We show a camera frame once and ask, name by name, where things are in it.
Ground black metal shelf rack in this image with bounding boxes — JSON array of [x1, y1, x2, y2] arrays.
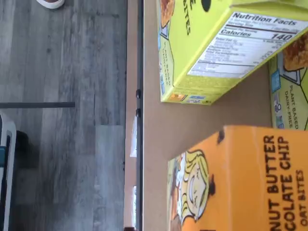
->
[[135, 0, 145, 231]]

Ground green Bobo's apple pie box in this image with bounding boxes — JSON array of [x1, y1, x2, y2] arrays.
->
[[268, 31, 308, 132], [156, 0, 308, 106]]

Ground tan wooden shelf board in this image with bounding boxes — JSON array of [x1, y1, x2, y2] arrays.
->
[[125, 0, 308, 231]]

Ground black metal bar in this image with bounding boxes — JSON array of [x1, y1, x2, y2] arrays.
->
[[0, 102, 76, 109]]

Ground orange Bobo's peanut butter box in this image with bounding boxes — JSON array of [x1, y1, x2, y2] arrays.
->
[[167, 125, 308, 231]]

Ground white shoe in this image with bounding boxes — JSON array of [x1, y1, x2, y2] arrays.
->
[[36, 0, 65, 10]]

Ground white plastic appliance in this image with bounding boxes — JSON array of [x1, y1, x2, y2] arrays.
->
[[0, 112, 17, 231]]

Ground white shelf edge label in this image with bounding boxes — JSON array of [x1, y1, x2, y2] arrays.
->
[[133, 185, 138, 227], [129, 115, 138, 157]]

